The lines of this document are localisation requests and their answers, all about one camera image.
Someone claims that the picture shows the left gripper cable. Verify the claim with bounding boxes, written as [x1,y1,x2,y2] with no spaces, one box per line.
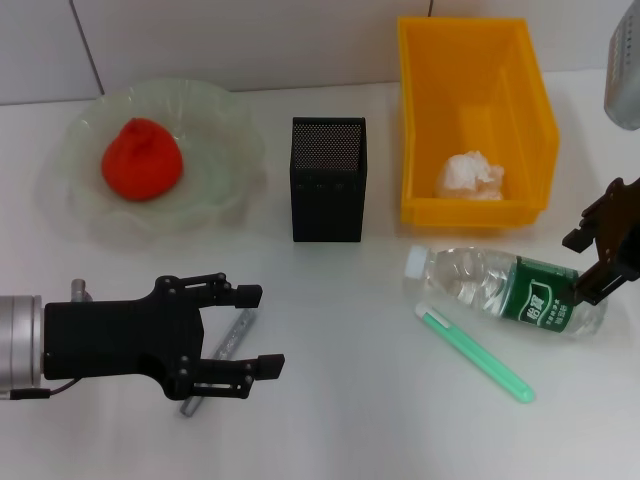
[0,375,84,402]

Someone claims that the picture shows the black mesh pen holder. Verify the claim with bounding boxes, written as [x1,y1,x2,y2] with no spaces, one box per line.
[288,116,367,244]

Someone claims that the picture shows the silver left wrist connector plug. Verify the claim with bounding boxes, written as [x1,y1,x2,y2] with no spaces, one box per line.
[69,278,95,304]

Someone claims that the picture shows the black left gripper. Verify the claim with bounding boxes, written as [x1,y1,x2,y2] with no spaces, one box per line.
[42,271,286,402]

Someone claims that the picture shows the silver grey pen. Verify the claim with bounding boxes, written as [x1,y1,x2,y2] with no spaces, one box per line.
[179,306,257,419]

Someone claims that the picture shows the pale green glass fruit plate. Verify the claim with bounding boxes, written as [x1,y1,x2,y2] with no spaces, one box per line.
[35,77,269,247]

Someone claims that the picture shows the green toothbrush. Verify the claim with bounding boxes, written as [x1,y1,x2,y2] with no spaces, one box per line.
[414,299,536,405]

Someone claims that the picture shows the white paper ball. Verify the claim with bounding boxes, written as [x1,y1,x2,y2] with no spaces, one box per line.
[432,149,507,203]

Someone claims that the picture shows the yellow plastic bin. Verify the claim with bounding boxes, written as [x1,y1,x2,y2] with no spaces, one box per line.
[397,16,561,230]

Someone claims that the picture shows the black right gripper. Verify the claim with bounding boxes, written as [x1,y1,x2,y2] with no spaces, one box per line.
[561,174,640,307]

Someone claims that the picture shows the orange fruit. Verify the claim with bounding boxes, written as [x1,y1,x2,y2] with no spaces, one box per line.
[100,116,186,203]

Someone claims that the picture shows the clear green-label water bottle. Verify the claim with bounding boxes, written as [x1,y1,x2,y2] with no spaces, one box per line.
[403,244,610,342]

